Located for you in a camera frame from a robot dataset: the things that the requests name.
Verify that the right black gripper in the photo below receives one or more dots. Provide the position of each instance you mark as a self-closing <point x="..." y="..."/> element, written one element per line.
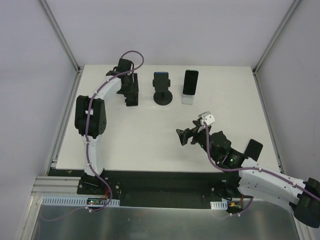
<point x="194" y="136"/>

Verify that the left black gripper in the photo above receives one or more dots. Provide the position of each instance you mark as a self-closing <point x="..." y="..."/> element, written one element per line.
<point x="132" y="92"/>

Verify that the blue-edged black phone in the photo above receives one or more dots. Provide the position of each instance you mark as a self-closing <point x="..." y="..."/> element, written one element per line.
<point x="161" y="81"/>

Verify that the black clamp phone stand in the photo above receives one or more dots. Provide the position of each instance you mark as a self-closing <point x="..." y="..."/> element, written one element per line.
<point x="163" y="98"/>

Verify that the silver folding phone stand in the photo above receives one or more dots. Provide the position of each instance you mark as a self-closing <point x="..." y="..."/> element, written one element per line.
<point x="187" y="99"/>

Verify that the teal-edged black phone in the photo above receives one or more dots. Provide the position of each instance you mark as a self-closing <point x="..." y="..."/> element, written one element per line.
<point x="190" y="82"/>

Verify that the white-edged black phone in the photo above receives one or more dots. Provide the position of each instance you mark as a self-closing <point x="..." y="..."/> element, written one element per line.
<point x="253" y="149"/>

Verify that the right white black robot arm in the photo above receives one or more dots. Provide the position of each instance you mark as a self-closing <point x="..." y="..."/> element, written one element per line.
<point x="299" y="197"/>

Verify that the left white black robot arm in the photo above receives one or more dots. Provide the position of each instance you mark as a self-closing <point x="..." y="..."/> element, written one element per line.
<point x="91" y="119"/>

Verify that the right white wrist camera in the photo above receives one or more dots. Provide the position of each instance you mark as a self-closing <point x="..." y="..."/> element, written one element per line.
<point x="206" y="119"/>

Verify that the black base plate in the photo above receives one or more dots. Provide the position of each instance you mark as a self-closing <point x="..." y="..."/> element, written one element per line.
<point x="158" y="189"/>

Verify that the right white cable duct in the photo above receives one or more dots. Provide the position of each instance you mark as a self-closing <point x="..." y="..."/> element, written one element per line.
<point x="224" y="204"/>

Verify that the white cable duct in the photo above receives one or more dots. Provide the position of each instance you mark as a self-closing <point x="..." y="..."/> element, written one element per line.
<point x="71" y="201"/>
<point x="224" y="204"/>

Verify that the left aluminium frame post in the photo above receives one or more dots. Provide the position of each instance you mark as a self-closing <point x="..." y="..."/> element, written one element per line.
<point x="59" y="34"/>

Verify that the aluminium frame post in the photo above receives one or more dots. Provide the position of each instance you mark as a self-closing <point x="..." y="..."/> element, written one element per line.
<point x="277" y="34"/>
<point x="59" y="34"/>

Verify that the left white cable duct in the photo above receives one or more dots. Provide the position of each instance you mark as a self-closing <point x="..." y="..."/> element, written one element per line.
<point x="71" y="201"/>

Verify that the right aluminium frame post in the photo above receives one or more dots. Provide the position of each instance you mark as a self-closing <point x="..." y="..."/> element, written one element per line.
<point x="277" y="34"/>

